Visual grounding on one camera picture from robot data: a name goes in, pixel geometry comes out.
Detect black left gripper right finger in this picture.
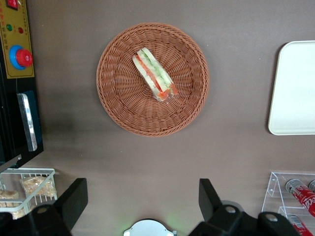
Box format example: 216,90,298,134
198,178,222,223

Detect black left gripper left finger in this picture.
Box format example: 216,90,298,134
54,177,89,231

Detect triangle sandwich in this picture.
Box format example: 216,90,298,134
132,47,180,103

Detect brown round wicker basket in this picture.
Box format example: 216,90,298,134
95,22,210,137

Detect cream plastic tray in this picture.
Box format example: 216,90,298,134
267,40,315,136

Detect rice cracker snack pack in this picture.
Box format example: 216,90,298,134
19,176,56,198
10,208,26,220
0,190,20,207

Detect clear acrylic bottle rack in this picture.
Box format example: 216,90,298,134
261,171,315,236

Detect black sealing machine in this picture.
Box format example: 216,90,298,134
0,0,44,173

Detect red emergency stop button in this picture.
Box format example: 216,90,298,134
9,45,33,70

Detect yellow control panel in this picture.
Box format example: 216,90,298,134
0,0,35,80

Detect white wire rack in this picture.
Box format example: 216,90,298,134
0,168,59,220

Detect silver metal machine handle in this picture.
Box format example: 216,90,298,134
16,93,38,152

